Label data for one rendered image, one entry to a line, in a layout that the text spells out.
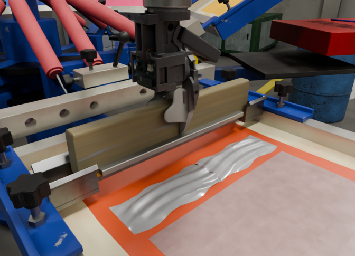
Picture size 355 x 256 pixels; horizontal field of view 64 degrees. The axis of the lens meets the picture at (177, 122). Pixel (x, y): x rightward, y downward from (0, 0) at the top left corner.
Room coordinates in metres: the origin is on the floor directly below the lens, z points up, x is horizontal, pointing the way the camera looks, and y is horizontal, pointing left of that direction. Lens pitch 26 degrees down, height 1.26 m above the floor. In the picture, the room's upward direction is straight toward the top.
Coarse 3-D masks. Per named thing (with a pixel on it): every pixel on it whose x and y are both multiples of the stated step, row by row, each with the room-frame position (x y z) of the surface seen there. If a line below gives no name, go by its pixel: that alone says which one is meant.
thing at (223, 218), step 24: (144, 168) 0.44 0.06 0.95; (168, 168) 0.44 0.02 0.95; (120, 192) 0.37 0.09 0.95; (216, 192) 0.37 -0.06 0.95; (240, 192) 0.37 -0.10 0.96; (96, 216) 0.32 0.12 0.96; (168, 216) 0.32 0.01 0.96; (192, 216) 0.32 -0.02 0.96; (216, 216) 0.32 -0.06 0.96; (240, 216) 0.32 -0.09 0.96; (264, 216) 0.32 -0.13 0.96; (120, 240) 0.27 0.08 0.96; (144, 240) 0.27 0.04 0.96; (168, 240) 0.27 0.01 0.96; (192, 240) 0.27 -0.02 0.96; (216, 240) 0.27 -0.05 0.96; (240, 240) 0.27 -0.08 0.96; (264, 240) 0.27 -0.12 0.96; (288, 240) 0.27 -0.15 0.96; (312, 240) 0.27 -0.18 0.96
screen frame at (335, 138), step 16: (272, 112) 0.62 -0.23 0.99; (288, 128) 0.58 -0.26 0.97; (304, 128) 0.56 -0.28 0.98; (320, 128) 0.54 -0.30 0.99; (336, 128) 0.54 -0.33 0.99; (32, 144) 0.47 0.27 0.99; (48, 144) 0.47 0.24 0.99; (64, 144) 0.48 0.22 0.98; (320, 144) 0.53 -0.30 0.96; (336, 144) 0.50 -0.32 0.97; (352, 144) 0.48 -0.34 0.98; (32, 160) 0.44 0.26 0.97
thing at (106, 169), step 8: (240, 112) 0.57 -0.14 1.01; (216, 120) 0.53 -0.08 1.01; (224, 120) 0.53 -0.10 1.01; (232, 120) 0.55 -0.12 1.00; (200, 128) 0.49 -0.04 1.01; (208, 128) 0.50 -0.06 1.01; (176, 136) 0.46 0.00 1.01; (184, 136) 0.46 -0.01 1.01; (192, 136) 0.47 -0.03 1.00; (160, 144) 0.43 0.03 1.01; (168, 144) 0.43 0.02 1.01; (176, 144) 0.45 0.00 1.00; (136, 152) 0.40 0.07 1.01; (144, 152) 0.40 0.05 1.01; (152, 152) 0.41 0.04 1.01; (120, 160) 0.38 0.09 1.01; (128, 160) 0.38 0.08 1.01; (136, 160) 0.39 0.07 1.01; (104, 168) 0.36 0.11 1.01; (112, 168) 0.36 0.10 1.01; (120, 168) 0.37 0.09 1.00
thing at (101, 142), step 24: (216, 96) 0.53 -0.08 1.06; (240, 96) 0.59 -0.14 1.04; (96, 120) 0.39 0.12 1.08; (120, 120) 0.39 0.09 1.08; (144, 120) 0.42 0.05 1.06; (192, 120) 0.49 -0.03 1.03; (72, 144) 0.34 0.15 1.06; (96, 144) 0.36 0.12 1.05; (120, 144) 0.39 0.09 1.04; (144, 144) 0.42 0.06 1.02; (72, 168) 0.36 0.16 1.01
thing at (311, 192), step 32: (224, 128) 0.60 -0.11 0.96; (192, 160) 0.47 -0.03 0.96; (256, 160) 0.47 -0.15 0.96; (288, 160) 0.46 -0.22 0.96; (320, 160) 0.47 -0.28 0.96; (256, 192) 0.37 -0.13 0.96; (288, 192) 0.37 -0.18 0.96; (320, 192) 0.37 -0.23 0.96; (352, 192) 0.37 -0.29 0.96; (320, 224) 0.30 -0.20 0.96; (352, 224) 0.30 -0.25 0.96
